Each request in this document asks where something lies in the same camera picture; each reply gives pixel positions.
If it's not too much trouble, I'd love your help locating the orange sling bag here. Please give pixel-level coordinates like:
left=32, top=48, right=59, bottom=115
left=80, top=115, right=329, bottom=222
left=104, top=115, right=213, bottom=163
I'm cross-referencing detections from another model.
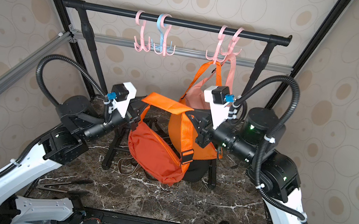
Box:
left=163, top=54, right=239, bottom=165

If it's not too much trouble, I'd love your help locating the pink sling bag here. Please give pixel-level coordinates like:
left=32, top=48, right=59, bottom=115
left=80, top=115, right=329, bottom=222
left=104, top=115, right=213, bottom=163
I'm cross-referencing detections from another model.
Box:
left=179, top=54, right=236, bottom=110

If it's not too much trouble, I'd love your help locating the red-orange waist bag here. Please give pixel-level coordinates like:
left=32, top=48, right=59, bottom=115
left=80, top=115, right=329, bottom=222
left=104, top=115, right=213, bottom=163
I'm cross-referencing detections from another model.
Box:
left=128, top=93, right=194, bottom=185

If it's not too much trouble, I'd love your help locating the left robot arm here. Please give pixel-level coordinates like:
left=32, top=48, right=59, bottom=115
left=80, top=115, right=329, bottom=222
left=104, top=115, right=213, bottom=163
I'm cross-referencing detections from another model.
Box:
left=0, top=54, right=137, bottom=206

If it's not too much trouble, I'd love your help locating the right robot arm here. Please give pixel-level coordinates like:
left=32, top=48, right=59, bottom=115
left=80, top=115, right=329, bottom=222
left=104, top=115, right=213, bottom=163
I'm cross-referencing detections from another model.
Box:
left=187, top=75, right=308, bottom=224

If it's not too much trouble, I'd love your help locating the black bag right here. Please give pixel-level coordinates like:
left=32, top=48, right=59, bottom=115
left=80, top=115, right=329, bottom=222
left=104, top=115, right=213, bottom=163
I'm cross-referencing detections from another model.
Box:
left=183, top=160, right=212, bottom=182

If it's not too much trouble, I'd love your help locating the pink hook far left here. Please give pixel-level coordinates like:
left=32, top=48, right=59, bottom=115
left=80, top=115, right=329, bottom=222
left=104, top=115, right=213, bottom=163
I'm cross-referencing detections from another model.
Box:
left=134, top=10, right=151, bottom=52

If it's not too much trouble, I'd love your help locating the pink hook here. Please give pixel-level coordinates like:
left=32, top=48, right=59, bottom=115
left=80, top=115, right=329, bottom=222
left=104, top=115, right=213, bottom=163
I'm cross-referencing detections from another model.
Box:
left=221, top=27, right=244, bottom=63
left=159, top=21, right=176, bottom=57
left=134, top=10, right=151, bottom=52
left=205, top=25, right=228, bottom=64

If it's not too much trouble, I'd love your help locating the light blue hook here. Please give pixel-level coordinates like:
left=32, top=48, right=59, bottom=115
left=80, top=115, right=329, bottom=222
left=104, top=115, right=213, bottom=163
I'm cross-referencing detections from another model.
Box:
left=150, top=13, right=171, bottom=55

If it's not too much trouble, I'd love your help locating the pink hook far right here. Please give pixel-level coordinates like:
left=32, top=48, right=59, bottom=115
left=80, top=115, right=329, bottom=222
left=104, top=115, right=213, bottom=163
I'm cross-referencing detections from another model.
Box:
left=221, top=27, right=244, bottom=63

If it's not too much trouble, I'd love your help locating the pink hook middle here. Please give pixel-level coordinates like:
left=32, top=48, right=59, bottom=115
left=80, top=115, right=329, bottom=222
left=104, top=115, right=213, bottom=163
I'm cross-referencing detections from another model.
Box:
left=159, top=21, right=176, bottom=57

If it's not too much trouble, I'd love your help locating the black clothes rack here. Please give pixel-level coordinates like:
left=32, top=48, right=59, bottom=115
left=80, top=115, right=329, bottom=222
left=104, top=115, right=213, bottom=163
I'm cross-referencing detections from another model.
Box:
left=33, top=0, right=293, bottom=199

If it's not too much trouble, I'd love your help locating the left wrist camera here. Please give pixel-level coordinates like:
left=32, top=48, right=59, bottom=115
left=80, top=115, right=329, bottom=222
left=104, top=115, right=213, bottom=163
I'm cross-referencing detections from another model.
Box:
left=107, top=82, right=137, bottom=118

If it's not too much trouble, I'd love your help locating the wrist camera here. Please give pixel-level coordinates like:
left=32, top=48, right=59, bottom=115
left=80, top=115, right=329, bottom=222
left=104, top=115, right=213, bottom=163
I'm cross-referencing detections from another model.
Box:
left=204, top=85, right=234, bottom=130
left=107, top=82, right=137, bottom=118

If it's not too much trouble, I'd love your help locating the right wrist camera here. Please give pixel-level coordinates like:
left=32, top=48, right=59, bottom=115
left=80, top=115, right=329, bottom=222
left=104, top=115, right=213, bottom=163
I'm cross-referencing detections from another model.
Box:
left=204, top=85, right=234, bottom=130

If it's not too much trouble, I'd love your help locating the brown strap bag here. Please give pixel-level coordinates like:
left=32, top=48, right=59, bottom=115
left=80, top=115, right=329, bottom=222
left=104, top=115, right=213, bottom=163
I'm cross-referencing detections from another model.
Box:
left=117, top=157, right=142, bottom=177

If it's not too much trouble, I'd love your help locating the aluminium rail back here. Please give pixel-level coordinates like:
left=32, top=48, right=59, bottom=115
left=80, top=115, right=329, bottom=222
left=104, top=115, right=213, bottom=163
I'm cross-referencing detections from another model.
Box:
left=71, top=29, right=293, bottom=74

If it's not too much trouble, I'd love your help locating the aluminium rail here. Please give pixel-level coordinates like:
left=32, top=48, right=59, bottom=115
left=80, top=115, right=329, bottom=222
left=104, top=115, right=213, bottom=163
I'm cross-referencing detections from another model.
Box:
left=71, top=29, right=293, bottom=74
left=0, top=19, right=72, bottom=156

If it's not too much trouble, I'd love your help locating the aluminium rail left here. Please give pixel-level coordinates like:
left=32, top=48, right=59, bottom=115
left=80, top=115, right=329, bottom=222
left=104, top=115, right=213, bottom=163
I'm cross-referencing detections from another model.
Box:
left=0, top=19, right=72, bottom=156

